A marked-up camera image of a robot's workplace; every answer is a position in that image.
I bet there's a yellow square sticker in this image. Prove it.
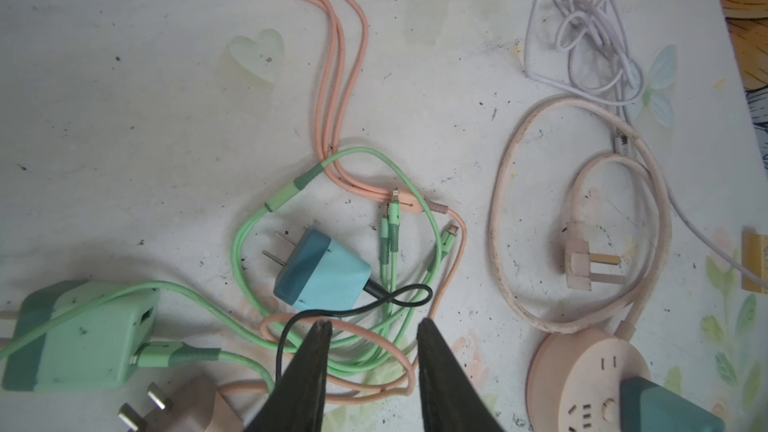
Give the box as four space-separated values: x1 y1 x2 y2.
742 231 767 295

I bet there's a black thin cable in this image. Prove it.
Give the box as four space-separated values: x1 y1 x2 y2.
274 278 434 385

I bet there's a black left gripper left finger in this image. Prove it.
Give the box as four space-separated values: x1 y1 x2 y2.
244 320 332 432

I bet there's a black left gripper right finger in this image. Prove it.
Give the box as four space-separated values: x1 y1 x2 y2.
417 318 502 431

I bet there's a pink round power socket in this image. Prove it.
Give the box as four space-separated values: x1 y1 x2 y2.
526 328 650 431

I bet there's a pink multi-head USB cable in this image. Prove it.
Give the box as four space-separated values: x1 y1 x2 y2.
164 0 468 404

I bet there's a green USB cable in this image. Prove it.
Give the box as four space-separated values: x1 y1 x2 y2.
0 146 460 391

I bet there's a lilac USB cable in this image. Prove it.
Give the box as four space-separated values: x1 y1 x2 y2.
523 0 768 290

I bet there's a pink three-pin plug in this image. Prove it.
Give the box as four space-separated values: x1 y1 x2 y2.
564 221 626 291

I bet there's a pink USB charger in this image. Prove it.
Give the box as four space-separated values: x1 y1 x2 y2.
118 375 244 432

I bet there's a teal usb charger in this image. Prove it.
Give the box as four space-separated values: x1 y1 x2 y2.
620 377 726 432
262 227 372 311

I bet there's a green USB charger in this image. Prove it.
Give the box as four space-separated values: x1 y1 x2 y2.
2 280 159 393

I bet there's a pink round socket cable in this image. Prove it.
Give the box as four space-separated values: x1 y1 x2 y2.
488 95 673 340

